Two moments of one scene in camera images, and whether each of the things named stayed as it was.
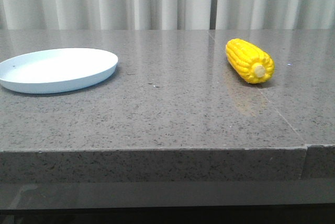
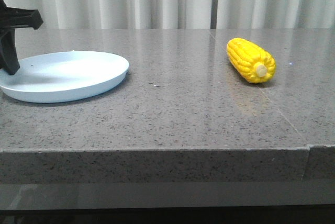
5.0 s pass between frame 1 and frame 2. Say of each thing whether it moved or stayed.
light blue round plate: moved
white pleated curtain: stayed
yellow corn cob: stayed
